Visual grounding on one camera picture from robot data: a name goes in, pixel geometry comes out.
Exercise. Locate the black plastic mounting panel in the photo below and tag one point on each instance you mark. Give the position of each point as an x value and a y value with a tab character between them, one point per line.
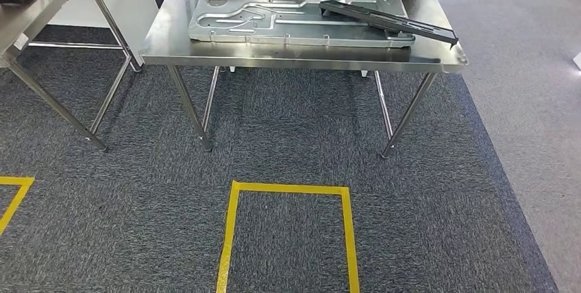
390	21

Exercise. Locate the stainless steel workbench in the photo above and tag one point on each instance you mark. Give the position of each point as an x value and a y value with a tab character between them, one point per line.
295	57

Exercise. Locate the stamped grey metal panel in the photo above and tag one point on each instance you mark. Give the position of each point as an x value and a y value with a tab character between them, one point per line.
254	32

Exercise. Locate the yellow floor tape square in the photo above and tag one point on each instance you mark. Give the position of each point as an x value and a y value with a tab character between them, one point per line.
229	236

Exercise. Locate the white cabinet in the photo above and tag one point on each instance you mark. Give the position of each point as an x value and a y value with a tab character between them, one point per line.
131	5

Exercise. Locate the steel folding table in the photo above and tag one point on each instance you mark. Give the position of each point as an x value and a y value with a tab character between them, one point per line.
36	14

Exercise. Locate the white panel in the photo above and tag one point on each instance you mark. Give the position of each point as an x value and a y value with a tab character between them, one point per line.
578	62

